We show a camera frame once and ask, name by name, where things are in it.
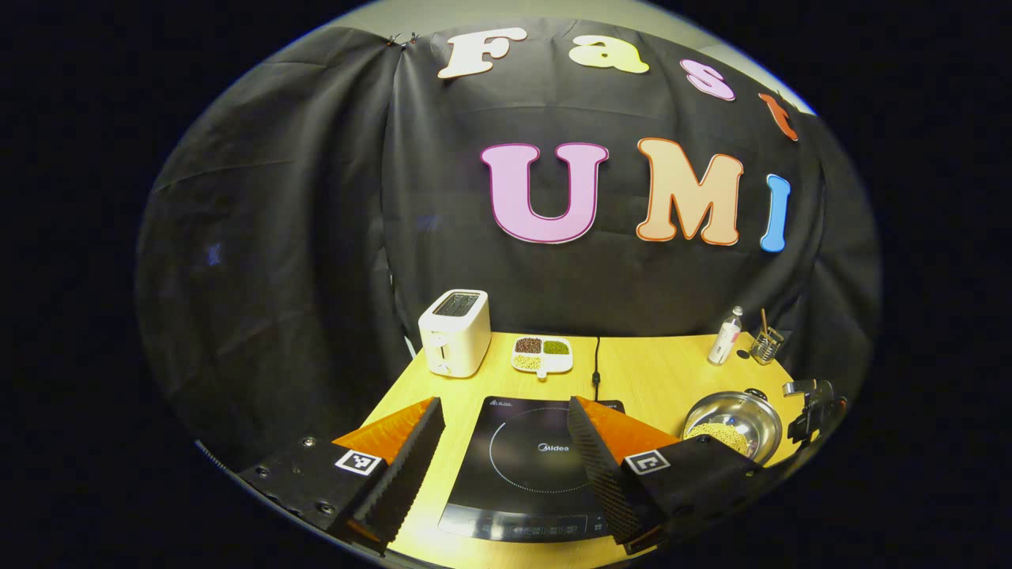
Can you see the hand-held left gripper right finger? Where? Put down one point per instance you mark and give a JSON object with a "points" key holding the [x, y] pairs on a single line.
{"points": [[601, 474]]}

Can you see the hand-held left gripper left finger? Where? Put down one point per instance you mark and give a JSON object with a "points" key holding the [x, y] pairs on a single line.
{"points": [[399, 482]]}

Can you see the black induction cooktop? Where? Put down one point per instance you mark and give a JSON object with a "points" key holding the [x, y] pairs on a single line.
{"points": [[522, 474]]}

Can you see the clear glass holder cup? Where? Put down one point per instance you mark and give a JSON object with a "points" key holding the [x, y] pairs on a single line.
{"points": [[765, 349]]}

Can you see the wooden stick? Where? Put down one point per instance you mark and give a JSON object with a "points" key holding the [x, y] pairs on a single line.
{"points": [[764, 320]]}

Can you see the clear bottle with pink label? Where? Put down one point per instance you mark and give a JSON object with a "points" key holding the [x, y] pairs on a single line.
{"points": [[723, 344]]}

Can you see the white divided dish of beans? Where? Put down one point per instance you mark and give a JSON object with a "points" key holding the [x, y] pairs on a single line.
{"points": [[541, 354]]}

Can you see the white toaster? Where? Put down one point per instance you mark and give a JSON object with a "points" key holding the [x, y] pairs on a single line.
{"points": [[455, 336]]}

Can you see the black backdrop cloth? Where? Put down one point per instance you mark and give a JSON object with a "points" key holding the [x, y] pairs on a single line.
{"points": [[277, 237]]}

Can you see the small black cloth clip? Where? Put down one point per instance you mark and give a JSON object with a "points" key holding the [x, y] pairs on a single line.
{"points": [[395, 38]]}

